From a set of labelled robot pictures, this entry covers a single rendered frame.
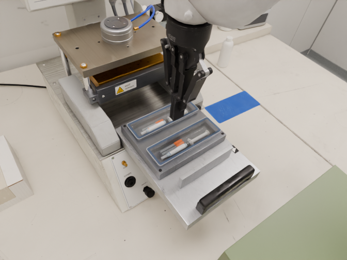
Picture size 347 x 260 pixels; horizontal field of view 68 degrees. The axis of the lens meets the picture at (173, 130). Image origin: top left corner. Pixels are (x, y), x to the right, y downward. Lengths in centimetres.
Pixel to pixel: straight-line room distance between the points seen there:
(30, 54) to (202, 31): 99
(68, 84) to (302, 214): 69
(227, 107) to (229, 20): 81
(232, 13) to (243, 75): 101
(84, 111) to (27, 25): 66
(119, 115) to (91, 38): 21
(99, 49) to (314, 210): 67
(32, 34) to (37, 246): 84
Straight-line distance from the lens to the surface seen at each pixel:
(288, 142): 105
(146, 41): 70
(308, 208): 76
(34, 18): 125
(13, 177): 80
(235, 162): 63
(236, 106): 109
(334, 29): 303
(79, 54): 66
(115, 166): 68
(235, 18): 27
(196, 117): 66
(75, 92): 72
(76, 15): 83
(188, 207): 55
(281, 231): 71
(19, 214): 85
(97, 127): 63
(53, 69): 94
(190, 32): 42
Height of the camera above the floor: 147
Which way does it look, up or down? 49 degrees down
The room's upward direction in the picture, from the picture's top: 8 degrees clockwise
